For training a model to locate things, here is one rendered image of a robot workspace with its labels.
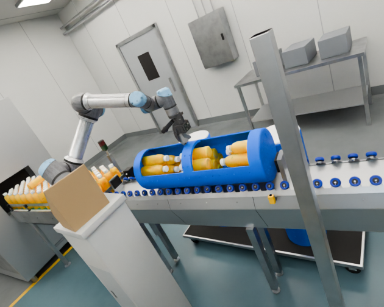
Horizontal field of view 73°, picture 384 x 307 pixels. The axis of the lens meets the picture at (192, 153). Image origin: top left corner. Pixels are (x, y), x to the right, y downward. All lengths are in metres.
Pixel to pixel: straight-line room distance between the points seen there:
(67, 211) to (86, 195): 0.12
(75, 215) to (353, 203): 1.34
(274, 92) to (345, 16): 3.53
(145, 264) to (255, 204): 0.79
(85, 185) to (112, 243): 0.36
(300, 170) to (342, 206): 0.44
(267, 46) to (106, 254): 1.29
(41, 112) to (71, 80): 1.13
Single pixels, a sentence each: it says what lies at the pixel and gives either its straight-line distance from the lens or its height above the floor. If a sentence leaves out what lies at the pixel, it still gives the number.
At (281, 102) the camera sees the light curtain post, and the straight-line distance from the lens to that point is 0.87.
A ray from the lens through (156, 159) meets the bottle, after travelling 1.71.
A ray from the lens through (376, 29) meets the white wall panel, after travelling 4.37.
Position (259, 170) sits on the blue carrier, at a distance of 1.30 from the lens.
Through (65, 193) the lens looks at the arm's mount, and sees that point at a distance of 1.47.
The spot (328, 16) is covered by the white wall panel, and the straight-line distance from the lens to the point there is 4.36.
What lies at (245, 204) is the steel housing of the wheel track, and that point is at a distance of 1.49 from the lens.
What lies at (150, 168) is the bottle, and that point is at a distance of 1.73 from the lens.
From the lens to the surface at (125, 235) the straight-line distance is 1.63.
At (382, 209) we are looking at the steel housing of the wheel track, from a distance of 1.39.
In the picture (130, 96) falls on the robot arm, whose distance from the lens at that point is 1.36.
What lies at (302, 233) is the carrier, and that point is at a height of 0.29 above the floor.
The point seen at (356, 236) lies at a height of 0.15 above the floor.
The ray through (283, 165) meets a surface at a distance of 1.39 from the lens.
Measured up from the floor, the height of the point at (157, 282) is 0.51.
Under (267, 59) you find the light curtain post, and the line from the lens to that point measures 0.84.
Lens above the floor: 1.78
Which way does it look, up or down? 23 degrees down
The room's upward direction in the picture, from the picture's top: 25 degrees counter-clockwise
